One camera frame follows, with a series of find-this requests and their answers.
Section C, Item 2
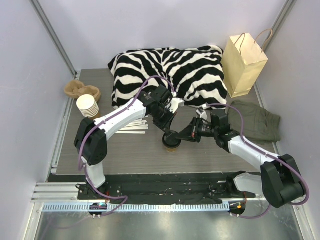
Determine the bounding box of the black plastic cup lid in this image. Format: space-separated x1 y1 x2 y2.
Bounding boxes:
162 134 182 149

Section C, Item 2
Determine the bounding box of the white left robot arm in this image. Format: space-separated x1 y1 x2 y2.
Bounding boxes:
74 85 185 200

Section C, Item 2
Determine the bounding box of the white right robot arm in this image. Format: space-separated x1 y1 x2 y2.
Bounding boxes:
174 109 307 208

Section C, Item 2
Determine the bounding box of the brown paper takeout bag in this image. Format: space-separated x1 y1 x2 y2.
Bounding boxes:
221 28 273 98

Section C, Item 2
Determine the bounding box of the white wrapped straw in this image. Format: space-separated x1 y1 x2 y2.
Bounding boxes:
120 124 149 131
129 119 148 125
116 131 146 135

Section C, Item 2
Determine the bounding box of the olive green folded cloth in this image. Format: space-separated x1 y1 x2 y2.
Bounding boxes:
227 100 281 143

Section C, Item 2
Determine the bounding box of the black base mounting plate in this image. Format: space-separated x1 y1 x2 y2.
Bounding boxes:
76 172 255 205

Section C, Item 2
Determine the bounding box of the stack of paper cups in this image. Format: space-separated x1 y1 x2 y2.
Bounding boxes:
76 94 100 119

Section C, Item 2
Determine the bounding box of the brown pulp cup carrier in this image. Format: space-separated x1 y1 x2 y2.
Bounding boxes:
63 80 101 102

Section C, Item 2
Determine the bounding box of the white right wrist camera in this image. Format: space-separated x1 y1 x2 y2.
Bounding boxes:
196 104 211 121

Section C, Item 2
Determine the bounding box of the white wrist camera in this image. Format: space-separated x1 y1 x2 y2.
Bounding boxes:
168 97 185 114
196 104 211 121

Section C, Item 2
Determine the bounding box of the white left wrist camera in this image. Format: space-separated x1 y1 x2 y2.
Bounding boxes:
168 97 185 114

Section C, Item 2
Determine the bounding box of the white slotted cable duct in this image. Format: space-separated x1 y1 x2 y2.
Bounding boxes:
42 202 230 213

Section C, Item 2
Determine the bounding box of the aluminium frame rail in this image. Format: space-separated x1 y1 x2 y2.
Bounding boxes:
29 0 78 78

